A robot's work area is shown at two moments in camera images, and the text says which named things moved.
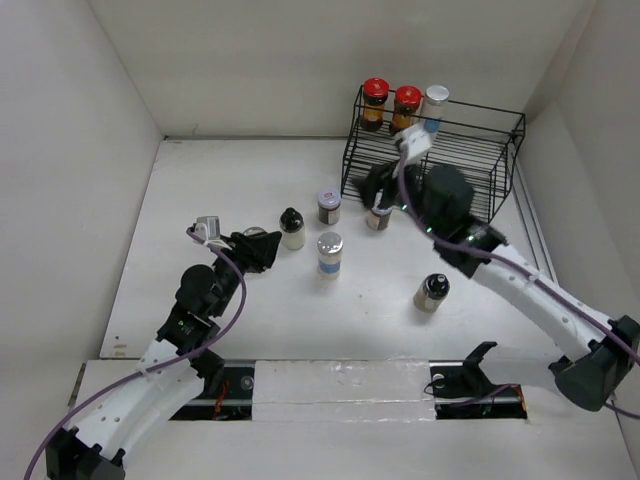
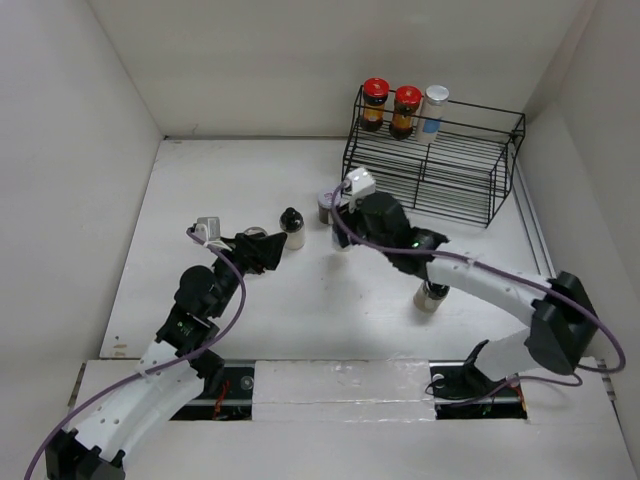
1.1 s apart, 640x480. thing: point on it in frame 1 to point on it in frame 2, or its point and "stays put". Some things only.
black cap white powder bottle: [292, 228] stays put
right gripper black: [377, 177] to [359, 210]
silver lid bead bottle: [432, 107] stays put
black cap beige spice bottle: [431, 292] stays put
